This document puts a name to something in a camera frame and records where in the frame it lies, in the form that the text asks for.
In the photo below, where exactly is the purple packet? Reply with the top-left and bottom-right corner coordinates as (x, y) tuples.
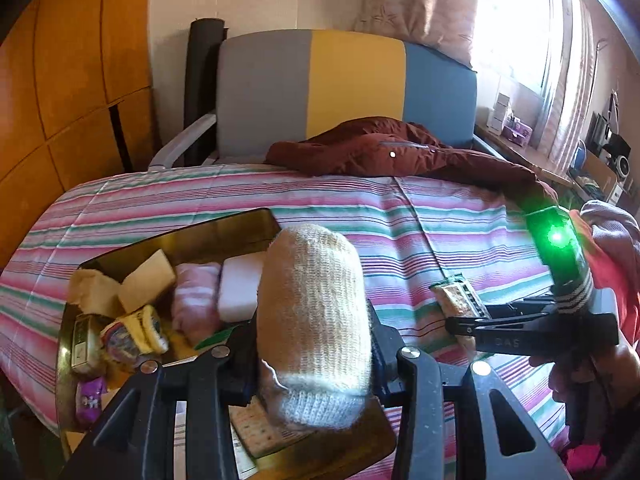
(75, 376), (108, 418)

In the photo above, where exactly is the black stereo speaker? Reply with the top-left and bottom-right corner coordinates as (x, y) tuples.
(600, 135), (634, 181)

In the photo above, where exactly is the cream sock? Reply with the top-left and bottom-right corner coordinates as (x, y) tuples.
(255, 225), (373, 432)

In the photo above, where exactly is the wooden side desk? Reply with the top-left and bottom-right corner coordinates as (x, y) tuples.
(475, 120), (573, 188)

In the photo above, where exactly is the wooden wardrobe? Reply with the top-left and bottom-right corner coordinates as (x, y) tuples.
(0, 0), (154, 271)

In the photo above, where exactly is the green harmonica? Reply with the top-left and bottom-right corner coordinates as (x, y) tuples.
(431, 280), (491, 321)

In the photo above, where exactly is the white foam block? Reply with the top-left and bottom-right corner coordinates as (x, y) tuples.
(218, 252), (266, 323)

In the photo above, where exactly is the pink striped sock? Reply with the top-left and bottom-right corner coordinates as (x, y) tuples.
(171, 261), (223, 346)

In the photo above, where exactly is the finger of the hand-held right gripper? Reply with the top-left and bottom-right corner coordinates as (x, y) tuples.
(444, 312), (556, 356)
(485, 296), (563, 317)

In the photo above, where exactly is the grey yellow blue chair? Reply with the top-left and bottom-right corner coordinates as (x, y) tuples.
(147, 29), (501, 168)

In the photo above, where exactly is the pink white garment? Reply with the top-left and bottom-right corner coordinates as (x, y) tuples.
(580, 200), (640, 281)

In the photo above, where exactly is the small green tin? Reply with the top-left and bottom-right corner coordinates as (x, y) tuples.
(70, 314), (106, 376)

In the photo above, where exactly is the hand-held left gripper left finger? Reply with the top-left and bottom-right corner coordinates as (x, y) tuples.
(60, 327), (262, 480)

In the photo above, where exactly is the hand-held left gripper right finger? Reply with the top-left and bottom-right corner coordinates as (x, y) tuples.
(367, 305), (567, 480)

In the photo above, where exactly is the yellow sponge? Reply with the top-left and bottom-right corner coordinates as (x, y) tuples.
(117, 249), (177, 315)

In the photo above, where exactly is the sheer striped curtain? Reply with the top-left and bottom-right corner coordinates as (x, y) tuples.
(537, 0), (596, 171)

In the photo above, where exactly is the person's right hand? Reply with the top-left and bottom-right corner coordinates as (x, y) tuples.
(547, 339), (640, 407)

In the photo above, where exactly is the purple box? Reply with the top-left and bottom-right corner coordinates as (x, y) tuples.
(502, 115), (534, 144)

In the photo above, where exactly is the yellow patterned sock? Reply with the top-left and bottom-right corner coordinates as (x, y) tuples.
(100, 304), (171, 373)

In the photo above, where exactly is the green wrapper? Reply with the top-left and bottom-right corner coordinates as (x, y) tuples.
(192, 327), (238, 351)

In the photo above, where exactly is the brown cardboard box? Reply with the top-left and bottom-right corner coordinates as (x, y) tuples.
(580, 150), (619, 197)

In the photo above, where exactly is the pale torn sponge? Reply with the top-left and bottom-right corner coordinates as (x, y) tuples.
(67, 268), (123, 318)

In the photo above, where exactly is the striped blanket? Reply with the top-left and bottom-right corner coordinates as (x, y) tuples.
(0, 160), (576, 461)

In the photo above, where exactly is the maroon jacket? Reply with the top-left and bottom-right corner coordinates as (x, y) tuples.
(264, 116), (558, 202)

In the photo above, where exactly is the white boxes stack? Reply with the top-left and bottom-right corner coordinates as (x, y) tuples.
(487, 92), (512, 133)

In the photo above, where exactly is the pink patterned curtain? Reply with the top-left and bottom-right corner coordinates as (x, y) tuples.
(352, 0), (481, 68)

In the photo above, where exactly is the gold tin box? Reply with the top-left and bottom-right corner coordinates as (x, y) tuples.
(55, 207), (396, 480)

